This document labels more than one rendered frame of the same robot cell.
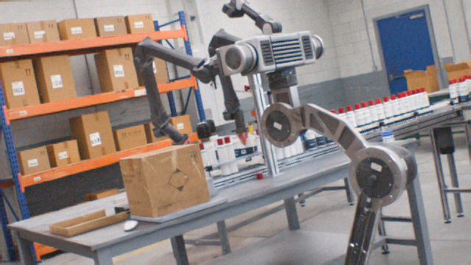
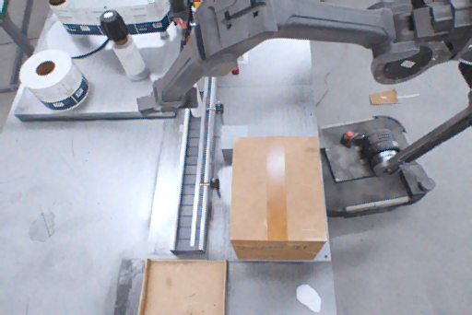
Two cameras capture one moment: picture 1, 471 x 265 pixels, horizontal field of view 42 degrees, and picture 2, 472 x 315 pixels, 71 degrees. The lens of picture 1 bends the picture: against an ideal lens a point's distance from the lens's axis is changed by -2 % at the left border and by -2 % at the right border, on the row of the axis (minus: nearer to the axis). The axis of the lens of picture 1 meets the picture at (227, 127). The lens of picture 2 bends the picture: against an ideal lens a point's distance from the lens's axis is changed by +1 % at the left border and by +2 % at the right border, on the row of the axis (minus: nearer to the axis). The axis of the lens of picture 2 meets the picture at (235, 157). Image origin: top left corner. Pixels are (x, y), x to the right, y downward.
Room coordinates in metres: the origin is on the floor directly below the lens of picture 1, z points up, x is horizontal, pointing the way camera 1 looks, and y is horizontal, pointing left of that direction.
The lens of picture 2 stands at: (2.67, 0.63, 1.94)
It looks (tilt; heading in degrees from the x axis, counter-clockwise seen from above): 63 degrees down; 315
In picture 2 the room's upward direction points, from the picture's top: 10 degrees counter-clockwise
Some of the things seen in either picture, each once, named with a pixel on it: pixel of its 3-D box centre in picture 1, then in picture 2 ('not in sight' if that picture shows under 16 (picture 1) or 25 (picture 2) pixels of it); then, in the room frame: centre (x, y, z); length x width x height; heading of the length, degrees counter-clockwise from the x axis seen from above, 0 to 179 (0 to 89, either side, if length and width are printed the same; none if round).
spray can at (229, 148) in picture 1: (229, 154); not in sight; (3.40, 0.02, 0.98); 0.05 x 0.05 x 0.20
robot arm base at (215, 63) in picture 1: (221, 62); (444, 19); (2.68, -0.03, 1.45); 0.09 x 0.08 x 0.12; 135
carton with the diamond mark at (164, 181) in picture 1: (164, 179); (275, 201); (2.83, 0.33, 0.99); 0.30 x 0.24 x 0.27; 124
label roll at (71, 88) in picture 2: not in sight; (56, 80); (3.85, 0.39, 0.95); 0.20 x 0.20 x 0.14
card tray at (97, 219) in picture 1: (87, 221); (182, 309); (2.90, 0.74, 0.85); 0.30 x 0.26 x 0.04; 124
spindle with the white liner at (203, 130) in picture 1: (207, 147); (124, 47); (3.65, 0.14, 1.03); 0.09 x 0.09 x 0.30
